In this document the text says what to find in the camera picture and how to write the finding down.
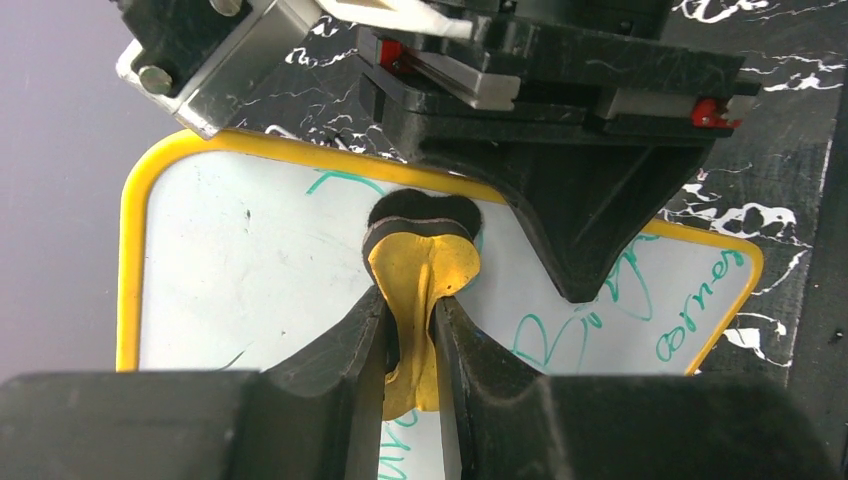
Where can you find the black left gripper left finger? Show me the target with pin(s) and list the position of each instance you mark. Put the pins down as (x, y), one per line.
(316, 415)

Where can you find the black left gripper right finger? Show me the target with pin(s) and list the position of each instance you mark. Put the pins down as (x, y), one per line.
(502, 419)

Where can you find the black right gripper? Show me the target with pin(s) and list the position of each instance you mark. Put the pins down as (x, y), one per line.
(536, 71)

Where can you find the yellow black eraser pad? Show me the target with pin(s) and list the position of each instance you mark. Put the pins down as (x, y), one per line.
(419, 249)

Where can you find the yellow-framed whiteboard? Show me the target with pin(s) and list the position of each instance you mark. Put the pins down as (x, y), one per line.
(237, 252)

